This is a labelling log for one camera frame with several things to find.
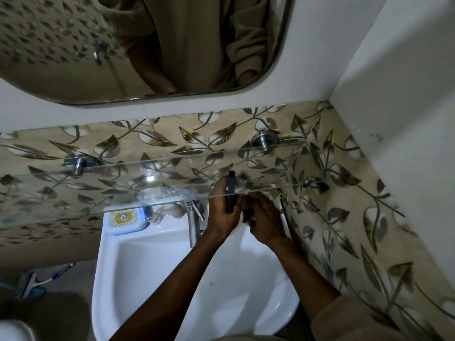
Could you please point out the person's right hand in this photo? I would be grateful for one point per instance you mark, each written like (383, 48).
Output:
(268, 227)

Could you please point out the person's left hand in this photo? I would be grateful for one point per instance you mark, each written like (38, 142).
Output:
(220, 216)

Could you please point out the person's left fingers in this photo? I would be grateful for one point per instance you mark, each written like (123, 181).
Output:
(218, 188)

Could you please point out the person's right fingers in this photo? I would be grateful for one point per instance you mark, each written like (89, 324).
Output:
(258, 204)

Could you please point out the black stick-shaped tool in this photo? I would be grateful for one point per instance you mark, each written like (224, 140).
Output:
(231, 188)

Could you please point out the person's left forearm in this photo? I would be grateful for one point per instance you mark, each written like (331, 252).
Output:
(170, 291)

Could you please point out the person's right forearm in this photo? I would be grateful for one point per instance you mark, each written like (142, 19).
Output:
(305, 276)

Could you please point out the chrome faucet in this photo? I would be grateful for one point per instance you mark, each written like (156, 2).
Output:
(193, 227)

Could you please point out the blue soap box yellow label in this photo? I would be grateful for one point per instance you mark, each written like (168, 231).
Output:
(124, 220)

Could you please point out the clear glass shelf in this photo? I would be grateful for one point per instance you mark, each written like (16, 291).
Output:
(106, 188)

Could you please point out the white ceramic sink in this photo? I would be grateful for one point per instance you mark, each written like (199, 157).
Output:
(142, 273)

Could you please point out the beige sleeve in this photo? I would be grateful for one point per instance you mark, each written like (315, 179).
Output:
(355, 323)

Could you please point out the blue and white brush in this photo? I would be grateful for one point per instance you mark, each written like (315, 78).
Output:
(46, 278)

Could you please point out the white round object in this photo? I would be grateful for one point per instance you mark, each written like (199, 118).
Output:
(14, 332)

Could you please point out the metal shelf bracket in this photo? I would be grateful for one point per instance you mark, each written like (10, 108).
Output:
(265, 140)
(77, 165)

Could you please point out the wall mirror with metal frame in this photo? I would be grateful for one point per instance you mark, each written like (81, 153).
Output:
(71, 49)

